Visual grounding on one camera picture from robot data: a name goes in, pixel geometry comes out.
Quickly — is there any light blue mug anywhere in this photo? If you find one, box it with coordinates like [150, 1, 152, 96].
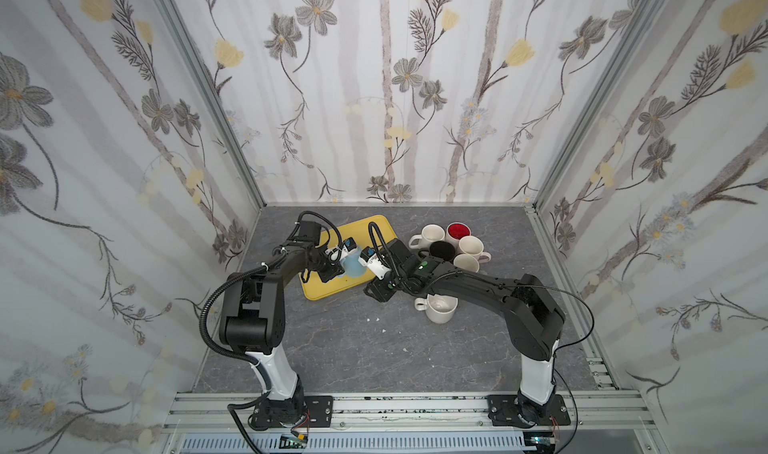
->
[341, 248, 367, 279]

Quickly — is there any yellow tray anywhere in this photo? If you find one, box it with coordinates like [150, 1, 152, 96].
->
[301, 215, 397, 301]

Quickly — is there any black and white mug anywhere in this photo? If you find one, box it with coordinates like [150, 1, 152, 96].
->
[428, 241, 456, 262]

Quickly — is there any white speckled mug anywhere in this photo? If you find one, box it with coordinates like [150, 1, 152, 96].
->
[408, 224, 445, 250]

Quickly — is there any beige mug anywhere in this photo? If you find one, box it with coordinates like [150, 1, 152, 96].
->
[414, 295, 459, 325]

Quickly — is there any grey mug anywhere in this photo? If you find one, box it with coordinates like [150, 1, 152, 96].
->
[453, 254, 480, 273]

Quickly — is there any pink mug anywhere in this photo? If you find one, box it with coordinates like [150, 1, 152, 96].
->
[458, 235, 492, 264]

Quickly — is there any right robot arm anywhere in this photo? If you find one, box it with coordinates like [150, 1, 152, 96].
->
[359, 239, 566, 428]

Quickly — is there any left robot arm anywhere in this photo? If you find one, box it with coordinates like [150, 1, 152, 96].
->
[198, 211, 344, 424]

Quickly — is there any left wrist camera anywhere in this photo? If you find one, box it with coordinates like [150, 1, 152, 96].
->
[326, 238, 357, 263]

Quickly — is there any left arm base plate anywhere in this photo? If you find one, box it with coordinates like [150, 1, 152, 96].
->
[248, 396, 334, 431]

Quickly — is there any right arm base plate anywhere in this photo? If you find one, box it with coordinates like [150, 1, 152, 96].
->
[486, 394, 572, 429]

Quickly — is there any aluminium mounting rail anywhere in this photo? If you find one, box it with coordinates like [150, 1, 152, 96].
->
[162, 390, 656, 433]

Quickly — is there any white slotted cable duct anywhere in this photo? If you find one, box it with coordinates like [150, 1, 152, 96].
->
[178, 433, 536, 454]

